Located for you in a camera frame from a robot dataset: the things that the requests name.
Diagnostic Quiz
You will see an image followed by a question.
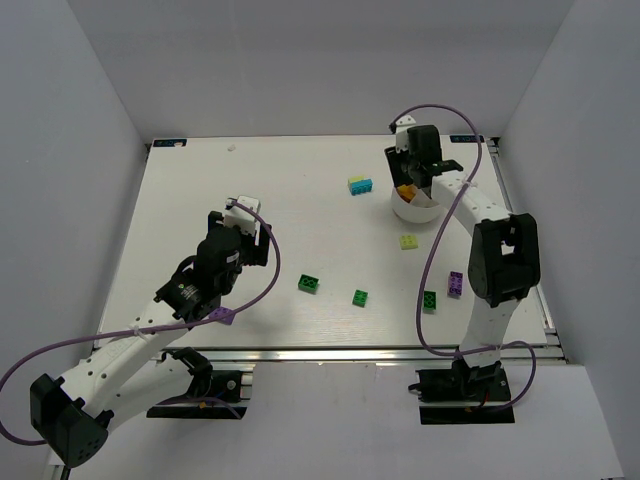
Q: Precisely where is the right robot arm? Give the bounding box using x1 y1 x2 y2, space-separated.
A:
385 115 541 368

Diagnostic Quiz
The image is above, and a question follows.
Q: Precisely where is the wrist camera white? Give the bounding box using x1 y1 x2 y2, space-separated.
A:
389 114 417 153
223 195 261 237

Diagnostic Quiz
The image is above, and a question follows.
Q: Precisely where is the yellow-green and teal long lego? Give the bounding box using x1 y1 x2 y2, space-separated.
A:
347 176 373 196

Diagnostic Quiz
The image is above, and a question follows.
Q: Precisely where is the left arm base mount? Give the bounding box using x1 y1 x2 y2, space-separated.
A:
146 347 252 420

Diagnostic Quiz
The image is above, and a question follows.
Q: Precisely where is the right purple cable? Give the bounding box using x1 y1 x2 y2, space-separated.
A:
391 103 538 414

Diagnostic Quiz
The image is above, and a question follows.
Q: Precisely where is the white round divided container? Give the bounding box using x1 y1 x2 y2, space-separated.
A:
391 185 443 224

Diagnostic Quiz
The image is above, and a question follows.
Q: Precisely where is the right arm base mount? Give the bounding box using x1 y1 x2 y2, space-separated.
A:
408 359 515 426

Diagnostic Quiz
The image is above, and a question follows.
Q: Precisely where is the green upside-down lego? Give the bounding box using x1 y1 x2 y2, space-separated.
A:
422 290 437 312

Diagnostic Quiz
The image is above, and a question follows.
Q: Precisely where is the pale green curved lego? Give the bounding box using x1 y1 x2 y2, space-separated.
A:
399 235 419 251

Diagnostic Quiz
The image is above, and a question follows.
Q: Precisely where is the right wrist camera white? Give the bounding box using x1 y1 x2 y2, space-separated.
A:
389 114 417 153

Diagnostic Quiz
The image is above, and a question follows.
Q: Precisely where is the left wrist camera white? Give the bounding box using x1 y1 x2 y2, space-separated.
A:
223 195 261 237

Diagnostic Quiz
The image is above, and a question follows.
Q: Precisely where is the yellow butterfly lego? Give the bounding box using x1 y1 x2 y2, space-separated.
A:
396 184 417 203

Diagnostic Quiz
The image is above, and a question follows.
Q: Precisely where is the purple cable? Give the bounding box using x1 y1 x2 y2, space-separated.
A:
0 201 282 445
391 103 538 414

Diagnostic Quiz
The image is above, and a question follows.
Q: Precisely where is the purple lego near left arm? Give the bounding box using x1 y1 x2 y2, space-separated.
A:
208 307 235 326

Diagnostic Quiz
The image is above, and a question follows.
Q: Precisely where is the blue label left corner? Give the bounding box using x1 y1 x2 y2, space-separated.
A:
152 139 187 148

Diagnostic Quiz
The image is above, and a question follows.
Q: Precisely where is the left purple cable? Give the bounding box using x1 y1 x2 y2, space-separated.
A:
0 201 282 445

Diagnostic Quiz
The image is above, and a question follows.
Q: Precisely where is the green square lego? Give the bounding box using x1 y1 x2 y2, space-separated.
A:
352 289 368 307

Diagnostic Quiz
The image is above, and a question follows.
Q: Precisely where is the green arch lego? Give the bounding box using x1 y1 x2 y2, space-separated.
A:
298 274 319 294

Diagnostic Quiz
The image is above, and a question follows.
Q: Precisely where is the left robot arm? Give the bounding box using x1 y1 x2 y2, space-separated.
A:
30 197 272 468

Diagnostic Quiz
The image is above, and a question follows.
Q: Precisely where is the purple flat lego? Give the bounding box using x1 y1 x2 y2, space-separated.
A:
447 271 464 298

